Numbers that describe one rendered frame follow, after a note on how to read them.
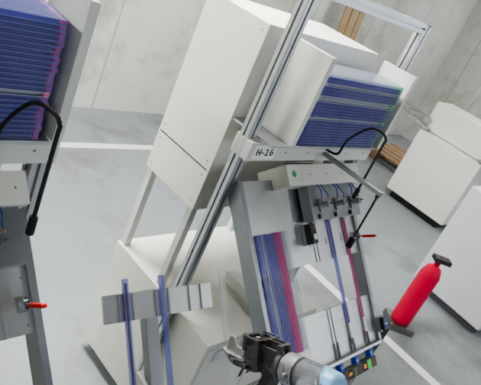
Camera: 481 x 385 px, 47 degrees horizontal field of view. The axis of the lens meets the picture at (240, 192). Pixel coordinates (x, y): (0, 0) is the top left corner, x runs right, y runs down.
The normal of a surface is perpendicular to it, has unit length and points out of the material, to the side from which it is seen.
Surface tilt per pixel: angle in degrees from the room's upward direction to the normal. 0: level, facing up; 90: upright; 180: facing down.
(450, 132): 90
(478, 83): 90
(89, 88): 90
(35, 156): 90
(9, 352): 0
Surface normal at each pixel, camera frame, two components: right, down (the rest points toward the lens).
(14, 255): 0.71, -0.23
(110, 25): 0.62, 0.55
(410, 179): -0.68, 0.04
